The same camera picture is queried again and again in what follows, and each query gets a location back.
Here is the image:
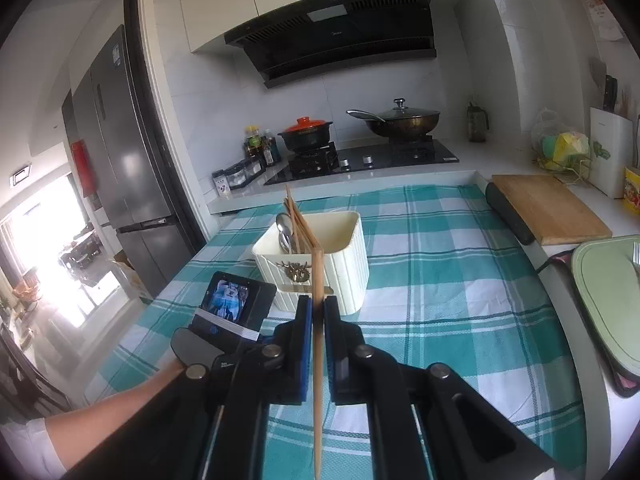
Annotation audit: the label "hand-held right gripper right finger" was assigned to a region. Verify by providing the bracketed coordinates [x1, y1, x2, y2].
[324, 296, 557, 480]

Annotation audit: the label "white ceiling vent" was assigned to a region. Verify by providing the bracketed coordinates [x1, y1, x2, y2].
[9, 162, 33, 188]

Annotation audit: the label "teal checkered tablecloth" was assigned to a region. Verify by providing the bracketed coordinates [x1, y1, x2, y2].
[97, 184, 588, 480]

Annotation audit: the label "dark chair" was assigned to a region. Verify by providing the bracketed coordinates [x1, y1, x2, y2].
[0, 320, 76, 421]

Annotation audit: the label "wok with glass lid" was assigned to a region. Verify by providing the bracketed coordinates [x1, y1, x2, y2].
[346, 98, 442, 139]

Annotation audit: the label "person's left forearm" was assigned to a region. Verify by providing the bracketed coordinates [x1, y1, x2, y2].
[0, 364, 187, 478]

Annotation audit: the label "white wall cabinets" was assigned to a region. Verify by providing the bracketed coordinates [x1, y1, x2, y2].
[175, 0, 473, 55]

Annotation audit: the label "black-handled knife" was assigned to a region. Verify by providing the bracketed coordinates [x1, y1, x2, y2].
[602, 74, 618, 113]

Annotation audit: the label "black pad with pink edge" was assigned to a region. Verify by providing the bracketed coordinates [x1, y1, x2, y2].
[537, 249, 640, 398]

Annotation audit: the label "wire fruit basket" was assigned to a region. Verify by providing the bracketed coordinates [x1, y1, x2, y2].
[535, 152, 593, 186]

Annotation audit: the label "cream ribbed utensil basket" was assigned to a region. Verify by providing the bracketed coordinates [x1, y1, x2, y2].
[251, 211, 371, 317]

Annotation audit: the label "red wall panel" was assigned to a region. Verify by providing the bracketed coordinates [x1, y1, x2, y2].
[70, 140, 98, 198]

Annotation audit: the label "wooden cutting board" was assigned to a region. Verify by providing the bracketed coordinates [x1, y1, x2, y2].
[491, 174, 613, 246]

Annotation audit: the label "glass jar with handle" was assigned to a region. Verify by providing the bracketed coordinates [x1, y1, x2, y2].
[466, 101, 490, 143]

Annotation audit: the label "black range hood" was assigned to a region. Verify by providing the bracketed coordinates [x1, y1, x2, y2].
[223, 0, 437, 90]

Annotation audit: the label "cardboard box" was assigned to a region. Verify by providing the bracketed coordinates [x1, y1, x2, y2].
[107, 252, 153, 306]

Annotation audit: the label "dark sauce bottle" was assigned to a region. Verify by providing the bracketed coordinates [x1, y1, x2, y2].
[262, 129, 279, 167]

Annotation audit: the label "plastic bag of produce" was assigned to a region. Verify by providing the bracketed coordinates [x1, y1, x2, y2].
[530, 107, 596, 173]

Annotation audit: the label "grey refrigerator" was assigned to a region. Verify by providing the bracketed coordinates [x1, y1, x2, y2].
[61, 24, 196, 297]

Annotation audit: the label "yellow food packet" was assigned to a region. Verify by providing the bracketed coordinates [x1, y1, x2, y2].
[624, 165, 640, 216]

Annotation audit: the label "wooden chopstick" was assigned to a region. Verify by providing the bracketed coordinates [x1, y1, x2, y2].
[290, 202, 317, 250]
[282, 197, 306, 255]
[285, 183, 323, 251]
[311, 249, 325, 480]
[286, 207, 310, 255]

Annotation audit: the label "black gas cooktop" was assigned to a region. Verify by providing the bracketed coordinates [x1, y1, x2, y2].
[263, 137, 460, 187]

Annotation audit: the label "light green cutting board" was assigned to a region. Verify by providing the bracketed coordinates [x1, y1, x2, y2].
[570, 235, 640, 396]

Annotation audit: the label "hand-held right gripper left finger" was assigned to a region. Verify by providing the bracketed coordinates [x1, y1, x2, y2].
[62, 296, 315, 480]

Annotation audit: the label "white knife block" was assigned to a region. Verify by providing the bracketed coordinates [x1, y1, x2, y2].
[589, 106, 633, 200]

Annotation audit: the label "green-label sauce bottle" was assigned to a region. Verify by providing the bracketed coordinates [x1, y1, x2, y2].
[244, 125, 263, 161]

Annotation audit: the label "black clay pot red lid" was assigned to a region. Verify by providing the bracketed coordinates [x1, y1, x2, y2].
[277, 116, 335, 153]

